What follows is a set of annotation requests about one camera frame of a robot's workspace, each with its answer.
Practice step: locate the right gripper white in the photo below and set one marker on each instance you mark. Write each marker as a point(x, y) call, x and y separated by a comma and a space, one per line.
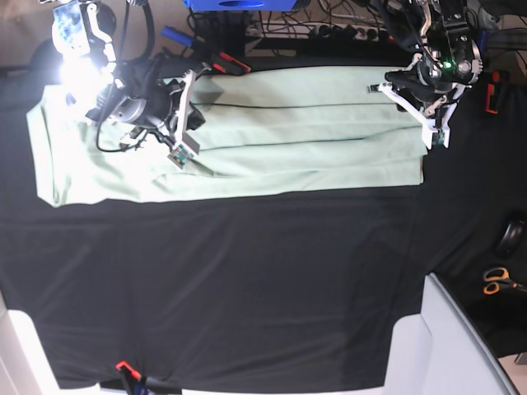
point(165, 111)

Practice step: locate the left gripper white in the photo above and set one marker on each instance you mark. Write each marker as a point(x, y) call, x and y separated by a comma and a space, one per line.
point(434, 116)

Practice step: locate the light green T-shirt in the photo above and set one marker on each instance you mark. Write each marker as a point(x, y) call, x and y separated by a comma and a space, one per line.
point(265, 133)

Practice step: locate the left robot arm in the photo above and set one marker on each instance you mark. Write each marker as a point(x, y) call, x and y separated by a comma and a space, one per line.
point(446, 62)

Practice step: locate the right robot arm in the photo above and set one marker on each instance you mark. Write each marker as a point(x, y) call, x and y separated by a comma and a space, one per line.
point(103, 86)

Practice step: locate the red black clamp top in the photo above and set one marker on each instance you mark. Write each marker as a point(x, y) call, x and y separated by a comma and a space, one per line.
point(228, 65)

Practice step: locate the red black clamp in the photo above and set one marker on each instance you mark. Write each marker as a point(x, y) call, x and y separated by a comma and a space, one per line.
point(228, 65)
point(494, 93)

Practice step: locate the red black clamp right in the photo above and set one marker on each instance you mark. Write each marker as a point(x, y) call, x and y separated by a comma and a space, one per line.
point(494, 93)

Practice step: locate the blue box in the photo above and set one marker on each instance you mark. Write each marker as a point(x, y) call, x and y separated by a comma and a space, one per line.
point(240, 5)

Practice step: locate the black round object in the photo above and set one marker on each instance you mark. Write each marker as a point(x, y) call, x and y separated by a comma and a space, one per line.
point(510, 238)

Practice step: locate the white power strip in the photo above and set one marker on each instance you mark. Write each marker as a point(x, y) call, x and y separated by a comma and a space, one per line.
point(349, 32)

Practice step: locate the black table cloth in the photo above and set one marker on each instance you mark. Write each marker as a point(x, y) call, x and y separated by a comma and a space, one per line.
point(289, 294)

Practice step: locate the white chair right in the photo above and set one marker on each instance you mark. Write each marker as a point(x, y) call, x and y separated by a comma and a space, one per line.
point(439, 351)

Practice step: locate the white chair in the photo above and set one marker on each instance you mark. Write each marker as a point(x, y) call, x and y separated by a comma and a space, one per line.
point(25, 369)
point(439, 351)

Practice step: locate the red blue clamp bottom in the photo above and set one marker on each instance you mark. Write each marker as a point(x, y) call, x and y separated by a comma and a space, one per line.
point(131, 381)

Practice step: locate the white chair left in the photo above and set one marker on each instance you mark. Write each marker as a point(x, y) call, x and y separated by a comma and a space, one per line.
point(25, 369)

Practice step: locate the blue handled tool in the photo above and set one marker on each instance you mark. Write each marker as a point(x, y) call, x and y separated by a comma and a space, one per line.
point(177, 36)

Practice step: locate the orange handled scissors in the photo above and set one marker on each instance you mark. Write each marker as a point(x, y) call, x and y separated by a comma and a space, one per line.
point(498, 279)

